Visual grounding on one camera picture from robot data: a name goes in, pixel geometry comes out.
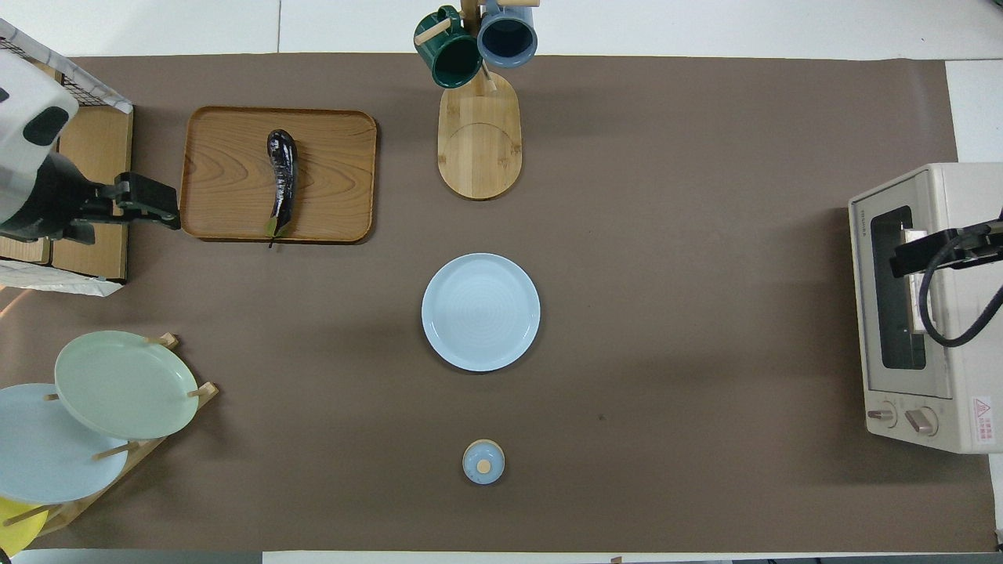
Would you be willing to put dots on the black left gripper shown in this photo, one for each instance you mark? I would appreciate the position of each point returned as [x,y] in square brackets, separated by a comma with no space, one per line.
[47,200]

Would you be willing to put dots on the pale green plate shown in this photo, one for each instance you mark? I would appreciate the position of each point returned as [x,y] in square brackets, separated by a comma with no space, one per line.
[125,384]

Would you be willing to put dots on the brown paper table mat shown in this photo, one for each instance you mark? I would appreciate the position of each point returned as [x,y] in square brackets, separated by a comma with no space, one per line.
[627,313]

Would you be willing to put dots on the wooden serving tray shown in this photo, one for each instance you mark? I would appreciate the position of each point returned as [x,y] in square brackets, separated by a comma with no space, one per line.
[337,176]

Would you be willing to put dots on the yellow plate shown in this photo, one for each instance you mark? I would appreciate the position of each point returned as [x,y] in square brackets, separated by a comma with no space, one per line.
[16,529]

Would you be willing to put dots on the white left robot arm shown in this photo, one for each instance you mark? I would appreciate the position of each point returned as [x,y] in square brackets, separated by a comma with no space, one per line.
[23,102]

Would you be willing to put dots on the light blue racked plate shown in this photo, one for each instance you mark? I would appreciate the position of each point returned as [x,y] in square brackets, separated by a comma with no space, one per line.
[47,462]

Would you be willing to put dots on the light blue serving plate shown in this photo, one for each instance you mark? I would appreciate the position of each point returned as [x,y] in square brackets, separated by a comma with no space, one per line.
[480,312]

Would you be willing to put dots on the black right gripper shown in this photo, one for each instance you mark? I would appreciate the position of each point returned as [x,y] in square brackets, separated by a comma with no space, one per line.
[987,239]

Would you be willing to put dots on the wooden mug tree stand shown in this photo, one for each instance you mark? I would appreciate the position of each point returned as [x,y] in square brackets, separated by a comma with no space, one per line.
[479,157]

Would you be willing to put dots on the glass oven door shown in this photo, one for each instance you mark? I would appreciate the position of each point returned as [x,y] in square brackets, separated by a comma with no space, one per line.
[866,313]

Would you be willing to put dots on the dark green mug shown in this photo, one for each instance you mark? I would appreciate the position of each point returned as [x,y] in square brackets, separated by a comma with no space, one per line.
[450,63]

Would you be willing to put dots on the wooden plate rack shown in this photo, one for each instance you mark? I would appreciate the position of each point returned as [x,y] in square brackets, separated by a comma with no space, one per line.
[168,427]

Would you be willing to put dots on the blue mug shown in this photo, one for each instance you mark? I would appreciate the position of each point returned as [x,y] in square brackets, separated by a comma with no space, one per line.
[505,39]

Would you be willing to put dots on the cream toaster oven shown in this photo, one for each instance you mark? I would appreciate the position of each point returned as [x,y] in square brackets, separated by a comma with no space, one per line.
[972,376]

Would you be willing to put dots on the dark purple eggplant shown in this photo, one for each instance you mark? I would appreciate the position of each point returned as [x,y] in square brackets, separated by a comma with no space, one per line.
[282,180]

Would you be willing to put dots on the silver oven knob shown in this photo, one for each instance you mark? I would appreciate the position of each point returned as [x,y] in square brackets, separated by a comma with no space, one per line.
[921,421]
[881,415]

